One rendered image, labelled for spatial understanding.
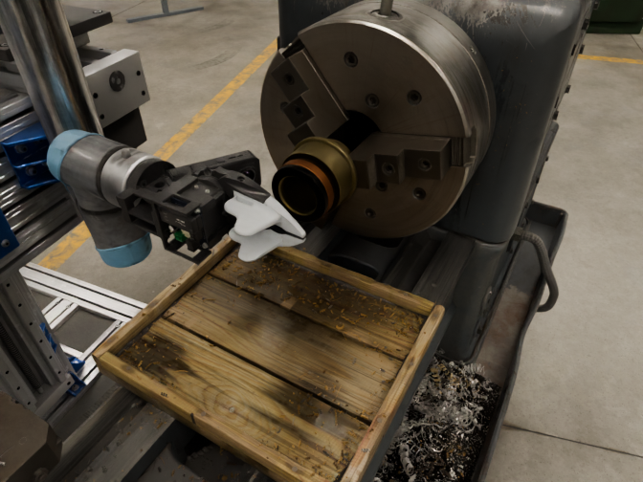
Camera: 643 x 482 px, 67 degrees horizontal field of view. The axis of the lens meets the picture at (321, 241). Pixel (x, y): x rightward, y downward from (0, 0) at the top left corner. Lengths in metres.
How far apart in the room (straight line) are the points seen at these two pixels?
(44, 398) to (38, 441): 0.91
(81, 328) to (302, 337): 1.15
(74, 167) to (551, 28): 0.62
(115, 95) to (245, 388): 0.54
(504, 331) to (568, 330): 0.86
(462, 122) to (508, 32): 0.17
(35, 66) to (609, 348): 1.88
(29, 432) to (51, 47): 0.46
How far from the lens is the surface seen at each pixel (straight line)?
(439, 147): 0.59
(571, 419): 1.80
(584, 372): 1.93
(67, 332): 1.74
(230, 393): 0.62
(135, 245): 0.73
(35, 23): 0.72
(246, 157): 0.62
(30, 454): 0.49
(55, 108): 0.76
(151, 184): 0.60
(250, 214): 0.52
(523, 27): 0.72
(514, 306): 1.25
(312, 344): 0.66
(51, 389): 1.40
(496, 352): 1.14
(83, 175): 0.66
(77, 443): 0.68
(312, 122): 0.60
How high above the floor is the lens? 1.40
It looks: 40 degrees down
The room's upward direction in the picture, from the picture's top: straight up
